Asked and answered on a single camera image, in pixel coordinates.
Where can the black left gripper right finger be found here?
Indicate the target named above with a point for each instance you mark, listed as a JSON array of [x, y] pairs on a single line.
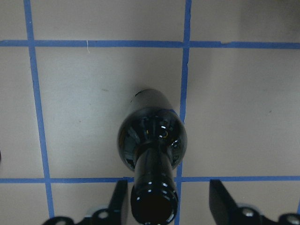
[[226, 211]]

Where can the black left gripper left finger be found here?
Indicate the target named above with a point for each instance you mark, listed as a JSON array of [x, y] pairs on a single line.
[[115, 213]]

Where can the dark wine bottle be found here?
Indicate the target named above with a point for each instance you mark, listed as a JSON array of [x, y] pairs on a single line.
[[152, 142]]

